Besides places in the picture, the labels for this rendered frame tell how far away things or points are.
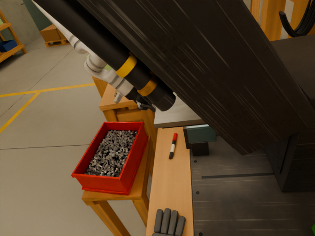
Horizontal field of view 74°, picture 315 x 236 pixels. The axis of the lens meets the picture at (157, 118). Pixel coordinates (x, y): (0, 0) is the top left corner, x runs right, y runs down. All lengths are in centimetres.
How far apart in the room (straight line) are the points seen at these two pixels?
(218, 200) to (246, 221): 9
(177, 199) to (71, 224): 137
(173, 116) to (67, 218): 156
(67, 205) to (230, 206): 161
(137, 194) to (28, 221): 148
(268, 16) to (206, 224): 112
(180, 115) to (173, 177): 24
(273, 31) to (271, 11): 11
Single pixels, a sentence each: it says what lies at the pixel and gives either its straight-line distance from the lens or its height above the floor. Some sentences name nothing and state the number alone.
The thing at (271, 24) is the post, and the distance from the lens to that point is 142.
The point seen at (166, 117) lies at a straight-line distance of 63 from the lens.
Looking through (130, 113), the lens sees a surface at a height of 75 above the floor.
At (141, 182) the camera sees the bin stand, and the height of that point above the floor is 80.
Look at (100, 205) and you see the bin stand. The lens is 101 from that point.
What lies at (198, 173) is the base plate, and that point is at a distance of 76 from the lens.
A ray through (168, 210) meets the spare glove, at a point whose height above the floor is 92.
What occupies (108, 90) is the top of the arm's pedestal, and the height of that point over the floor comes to 85.
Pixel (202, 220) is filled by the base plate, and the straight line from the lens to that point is 68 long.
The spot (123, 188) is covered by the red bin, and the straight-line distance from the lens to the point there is 85.
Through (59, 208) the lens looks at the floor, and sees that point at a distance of 212.
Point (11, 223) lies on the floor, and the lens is 233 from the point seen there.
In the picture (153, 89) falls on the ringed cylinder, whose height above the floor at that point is 132.
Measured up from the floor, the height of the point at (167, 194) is 90.
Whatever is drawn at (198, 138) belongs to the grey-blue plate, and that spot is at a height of 99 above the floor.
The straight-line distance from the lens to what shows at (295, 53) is 67.
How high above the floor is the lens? 152
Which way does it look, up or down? 38 degrees down
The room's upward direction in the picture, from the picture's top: 15 degrees counter-clockwise
